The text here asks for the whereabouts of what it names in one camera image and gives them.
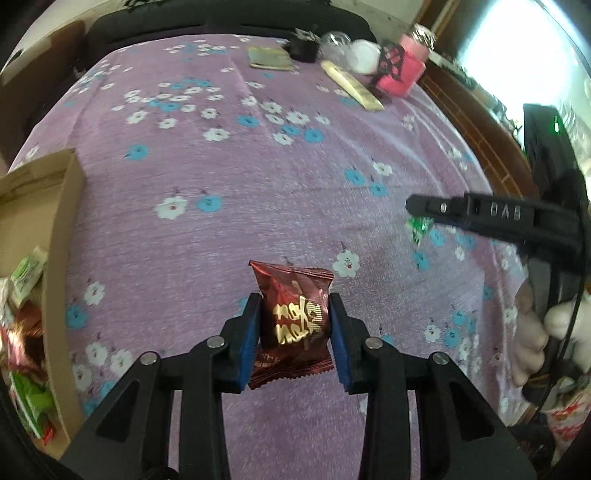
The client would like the small black pot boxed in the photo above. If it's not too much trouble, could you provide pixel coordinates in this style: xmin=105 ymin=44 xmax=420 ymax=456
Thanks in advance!
xmin=283 ymin=28 xmax=321 ymax=63

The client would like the dark red snack packet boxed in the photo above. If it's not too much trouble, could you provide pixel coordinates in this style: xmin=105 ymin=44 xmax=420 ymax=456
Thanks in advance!
xmin=249 ymin=261 xmax=334 ymax=389

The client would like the cream lotion tube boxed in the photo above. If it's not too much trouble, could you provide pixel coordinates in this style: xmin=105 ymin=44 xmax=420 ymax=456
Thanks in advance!
xmin=321 ymin=60 xmax=384 ymax=111

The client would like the cardboard box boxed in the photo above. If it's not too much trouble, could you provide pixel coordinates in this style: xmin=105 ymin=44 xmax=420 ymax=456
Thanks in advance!
xmin=1 ymin=149 xmax=85 ymax=459

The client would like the purple floral tablecloth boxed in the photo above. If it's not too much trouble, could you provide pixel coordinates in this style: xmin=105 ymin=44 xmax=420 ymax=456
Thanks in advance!
xmin=1 ymin=35 xmax=524 ymax=479

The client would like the clear green candy packet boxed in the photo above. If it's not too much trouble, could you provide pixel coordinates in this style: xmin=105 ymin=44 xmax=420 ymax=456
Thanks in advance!
xmin=406 ymin=216 xmax=434 ymax=246

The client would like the olive green booklet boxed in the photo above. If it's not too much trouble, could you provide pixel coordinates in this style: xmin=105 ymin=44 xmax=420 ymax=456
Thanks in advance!
xmin=247 ymin=47 xmax=296 ymax=72

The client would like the pink knitted pouch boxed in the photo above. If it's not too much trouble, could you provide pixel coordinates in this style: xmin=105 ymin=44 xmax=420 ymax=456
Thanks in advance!
xmin=375 ymin=34 xmax=430 ymax=98

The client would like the wooden window frame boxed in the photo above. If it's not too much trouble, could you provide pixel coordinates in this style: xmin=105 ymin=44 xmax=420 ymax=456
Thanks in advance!
xmin=415 ymin=1 xmax=538 ymax=197

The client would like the green snack packet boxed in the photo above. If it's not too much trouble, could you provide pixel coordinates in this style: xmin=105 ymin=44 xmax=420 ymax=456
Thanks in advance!
xmin=10 ymin=246 xmax=48 ymax=308

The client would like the black sofa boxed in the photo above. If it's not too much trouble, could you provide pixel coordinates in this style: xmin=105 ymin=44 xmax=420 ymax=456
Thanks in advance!
xmin=79 ymin=0 xmax=377 ymax=69

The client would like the right white-gloved hand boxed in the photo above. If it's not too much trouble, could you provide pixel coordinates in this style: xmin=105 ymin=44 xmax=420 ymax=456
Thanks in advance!
xmin=510 ymin=282 xmax=591 ymax=387

